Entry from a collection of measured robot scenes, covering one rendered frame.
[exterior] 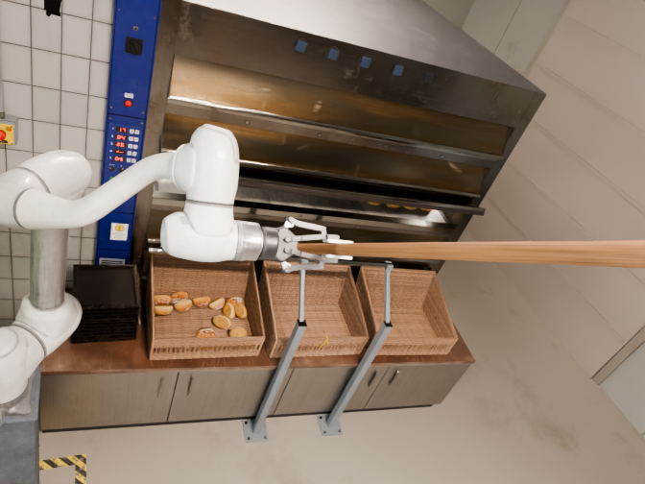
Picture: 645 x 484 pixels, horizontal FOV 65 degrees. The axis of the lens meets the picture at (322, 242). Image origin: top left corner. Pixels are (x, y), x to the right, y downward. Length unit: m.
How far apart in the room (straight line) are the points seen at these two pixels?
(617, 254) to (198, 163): 0.77
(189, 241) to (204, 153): 0.18
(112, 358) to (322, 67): 1.65
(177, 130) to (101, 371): 1.15
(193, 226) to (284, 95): 1.38
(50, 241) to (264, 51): 1.16
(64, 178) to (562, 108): 4.55
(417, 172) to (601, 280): 2.50
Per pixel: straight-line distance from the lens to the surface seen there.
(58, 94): 2.34
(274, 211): 2.70
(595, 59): 5.25
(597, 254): 0.66
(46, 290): 1.80
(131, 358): 2.63
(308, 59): 2.32
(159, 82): 2.28
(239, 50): 2.25
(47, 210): 1.34
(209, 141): 1.08
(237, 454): 3.10
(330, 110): 2.45
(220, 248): 1.09
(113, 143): 2.38
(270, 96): 2.35
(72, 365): 2.61
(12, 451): 2.14
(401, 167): 2.78
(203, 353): 2.64
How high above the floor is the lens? 2.66
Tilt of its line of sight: 35 degrees down
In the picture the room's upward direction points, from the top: 22 degrees clockwise
